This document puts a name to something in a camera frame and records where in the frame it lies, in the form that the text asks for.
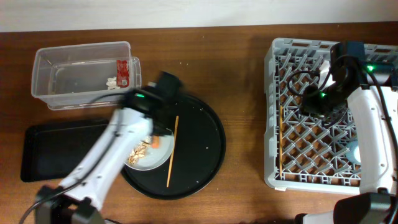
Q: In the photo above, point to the crumpled white tissue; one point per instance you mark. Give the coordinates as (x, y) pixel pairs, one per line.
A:
(112, 83)

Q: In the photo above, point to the black rectangular tray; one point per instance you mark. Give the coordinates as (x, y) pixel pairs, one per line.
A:
(52, 151)

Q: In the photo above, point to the grey plate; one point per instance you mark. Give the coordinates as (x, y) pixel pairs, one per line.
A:
(155, 157)

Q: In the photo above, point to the red snack wrapper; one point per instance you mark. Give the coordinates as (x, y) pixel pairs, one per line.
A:
(122, 73)

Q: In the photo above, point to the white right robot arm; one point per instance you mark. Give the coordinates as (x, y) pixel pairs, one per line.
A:
(369, 90)

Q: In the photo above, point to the peanut shells and rice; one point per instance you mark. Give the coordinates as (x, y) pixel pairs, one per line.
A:
(139, 151)

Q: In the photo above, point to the clear plastic waste bin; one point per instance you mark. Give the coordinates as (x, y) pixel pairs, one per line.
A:
(74, 76)

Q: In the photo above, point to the light blue cup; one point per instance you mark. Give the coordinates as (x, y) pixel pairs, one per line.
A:
(353, 154)

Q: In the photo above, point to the wooden chopstick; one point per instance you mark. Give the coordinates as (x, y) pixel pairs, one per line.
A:
(280, 139)
(172, 154)

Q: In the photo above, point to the grey dishwasher rack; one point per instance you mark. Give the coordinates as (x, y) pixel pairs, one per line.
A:
(313, 156)

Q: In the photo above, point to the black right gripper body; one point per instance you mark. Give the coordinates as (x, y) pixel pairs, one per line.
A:
(318, 102)

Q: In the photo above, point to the orange carrot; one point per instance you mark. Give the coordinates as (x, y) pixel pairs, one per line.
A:
(155, 143)

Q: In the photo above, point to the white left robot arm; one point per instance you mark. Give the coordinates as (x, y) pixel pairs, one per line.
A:
(79, 197)

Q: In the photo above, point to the round black serving tray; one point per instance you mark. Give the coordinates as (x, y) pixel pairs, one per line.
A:
(198, 156)

